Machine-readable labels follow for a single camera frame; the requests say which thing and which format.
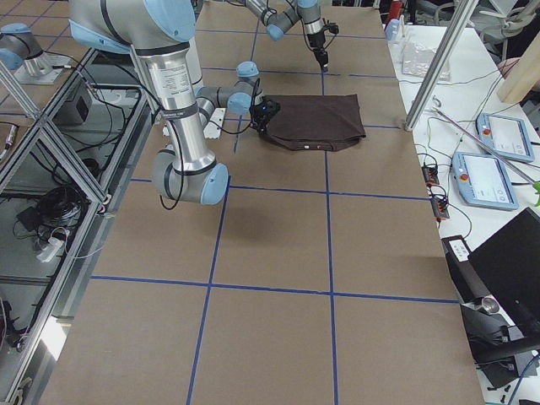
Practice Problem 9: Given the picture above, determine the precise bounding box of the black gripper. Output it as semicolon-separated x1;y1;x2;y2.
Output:
249;99;270;136
307;30;329;69

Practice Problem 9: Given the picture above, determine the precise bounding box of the dark brown t-shirt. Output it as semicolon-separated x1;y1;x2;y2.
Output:
259;94;366;152

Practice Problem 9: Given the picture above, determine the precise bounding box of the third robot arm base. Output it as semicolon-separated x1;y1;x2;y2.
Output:
1;23;72;85

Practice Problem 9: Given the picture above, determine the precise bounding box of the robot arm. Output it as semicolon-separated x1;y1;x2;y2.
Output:
69;1;267;205
235;0;339;73

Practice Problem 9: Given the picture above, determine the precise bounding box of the red cylinder can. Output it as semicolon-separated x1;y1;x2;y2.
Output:
388;0;402;21

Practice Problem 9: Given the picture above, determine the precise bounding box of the clear plastic bag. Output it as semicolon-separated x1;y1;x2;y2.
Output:
402;42;437;78

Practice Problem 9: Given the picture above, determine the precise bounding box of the white reacher grabber stick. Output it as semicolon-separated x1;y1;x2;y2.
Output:
431;106;539;192

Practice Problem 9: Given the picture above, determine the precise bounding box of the black power strip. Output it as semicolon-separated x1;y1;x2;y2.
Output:
421;165;450;224

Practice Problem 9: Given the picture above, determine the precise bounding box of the near blue teach pendant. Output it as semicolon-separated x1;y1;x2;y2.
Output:
451;152;519;211

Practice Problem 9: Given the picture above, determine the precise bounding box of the blue teach pendant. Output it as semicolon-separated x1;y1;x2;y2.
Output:
476;113;535;163
451;152;519;211

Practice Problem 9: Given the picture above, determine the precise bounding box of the far blue teach pendant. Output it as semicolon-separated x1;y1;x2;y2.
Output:
476;113;535;163

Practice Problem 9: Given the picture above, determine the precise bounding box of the wooden beam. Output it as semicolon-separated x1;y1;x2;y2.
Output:
497;0;540;105

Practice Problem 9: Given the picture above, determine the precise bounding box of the black laptop monitor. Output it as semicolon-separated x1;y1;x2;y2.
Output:
469;208;539;336

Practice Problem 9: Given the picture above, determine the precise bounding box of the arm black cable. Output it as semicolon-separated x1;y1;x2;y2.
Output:
261;0;338;54
158;78;265;211

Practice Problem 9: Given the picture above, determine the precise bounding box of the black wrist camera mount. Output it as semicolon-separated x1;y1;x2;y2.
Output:
323;19;339;35
261;96;281;120

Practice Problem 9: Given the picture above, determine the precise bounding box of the aluminium camera post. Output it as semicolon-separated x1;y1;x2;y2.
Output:
404;0;478;132

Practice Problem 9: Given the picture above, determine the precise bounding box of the aluminium frame rail structure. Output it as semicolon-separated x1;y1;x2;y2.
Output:
1;51;150;404

